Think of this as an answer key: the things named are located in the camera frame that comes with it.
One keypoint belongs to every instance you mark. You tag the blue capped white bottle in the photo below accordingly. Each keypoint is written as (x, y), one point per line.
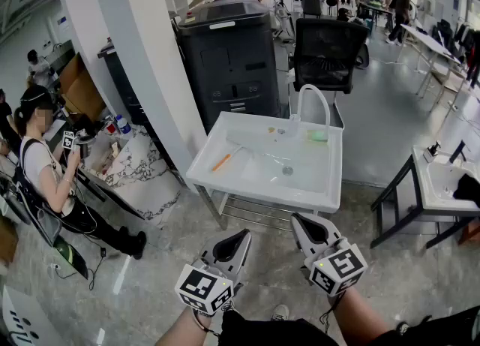
(123, 125)

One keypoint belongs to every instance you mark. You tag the person's black clothing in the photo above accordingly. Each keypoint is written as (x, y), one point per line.
(270, 333)

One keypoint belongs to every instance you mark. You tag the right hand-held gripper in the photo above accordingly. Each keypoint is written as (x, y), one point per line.
(337, 269)

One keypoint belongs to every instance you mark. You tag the black faucet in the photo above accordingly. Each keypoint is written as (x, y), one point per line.
(457, 151)

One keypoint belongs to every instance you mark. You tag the black sink stand frame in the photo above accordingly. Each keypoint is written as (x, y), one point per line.
(393, 194)

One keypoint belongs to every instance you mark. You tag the white long table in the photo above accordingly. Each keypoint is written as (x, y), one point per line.
(427, 41)

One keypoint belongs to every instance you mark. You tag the person's right forearm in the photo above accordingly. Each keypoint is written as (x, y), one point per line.
(356, 318)

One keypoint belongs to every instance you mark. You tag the small white sink basin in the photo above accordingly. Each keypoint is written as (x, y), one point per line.
(438, 187)

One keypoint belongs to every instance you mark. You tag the red cup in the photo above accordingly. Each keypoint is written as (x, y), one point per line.
(110, 128)

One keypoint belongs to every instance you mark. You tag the white panel black dots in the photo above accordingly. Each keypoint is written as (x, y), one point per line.
(22, 318)

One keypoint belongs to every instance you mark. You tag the white washboard sink basin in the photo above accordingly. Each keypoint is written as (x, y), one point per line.
(300, 183)

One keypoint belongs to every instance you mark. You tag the soap dispenser bottle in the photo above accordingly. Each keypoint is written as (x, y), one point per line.
(431, 153)

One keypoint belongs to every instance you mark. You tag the wooden block pile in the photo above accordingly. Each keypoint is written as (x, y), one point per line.
(110, 157)

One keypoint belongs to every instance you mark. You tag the green soap bar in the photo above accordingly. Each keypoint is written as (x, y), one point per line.
(318, 136)

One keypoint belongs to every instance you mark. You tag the brown box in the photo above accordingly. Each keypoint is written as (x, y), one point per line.
(7, 239)

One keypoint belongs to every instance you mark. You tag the person's white shoe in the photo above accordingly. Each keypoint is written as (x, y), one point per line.
(280, 312)

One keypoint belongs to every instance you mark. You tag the black office chair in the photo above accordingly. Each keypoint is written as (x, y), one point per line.
(326, 55)

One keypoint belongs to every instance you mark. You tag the clothes rack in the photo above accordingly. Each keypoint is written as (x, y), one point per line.
(472, 48)

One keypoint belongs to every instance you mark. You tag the white flexible faucet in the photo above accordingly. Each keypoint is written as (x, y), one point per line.
(326, 115)

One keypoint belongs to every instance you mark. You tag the cardboard box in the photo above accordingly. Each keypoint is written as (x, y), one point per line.
(80, 93)

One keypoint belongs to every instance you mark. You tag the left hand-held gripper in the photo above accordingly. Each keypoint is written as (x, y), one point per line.
(198, 286)

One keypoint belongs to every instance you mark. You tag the white marble counter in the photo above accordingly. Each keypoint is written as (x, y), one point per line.
(142, 179)

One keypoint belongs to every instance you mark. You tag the dark drawer cabinet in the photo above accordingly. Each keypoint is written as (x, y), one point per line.
(127, 89)

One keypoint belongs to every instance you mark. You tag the metal sink stand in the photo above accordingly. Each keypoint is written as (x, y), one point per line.
(212, 207)

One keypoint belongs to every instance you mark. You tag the person's left forearm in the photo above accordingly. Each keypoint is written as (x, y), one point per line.
(183, 331)

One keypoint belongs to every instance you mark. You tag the large black machine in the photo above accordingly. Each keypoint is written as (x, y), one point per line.
(228, 67)

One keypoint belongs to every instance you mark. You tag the black cloth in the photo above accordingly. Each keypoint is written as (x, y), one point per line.
(468, 190)

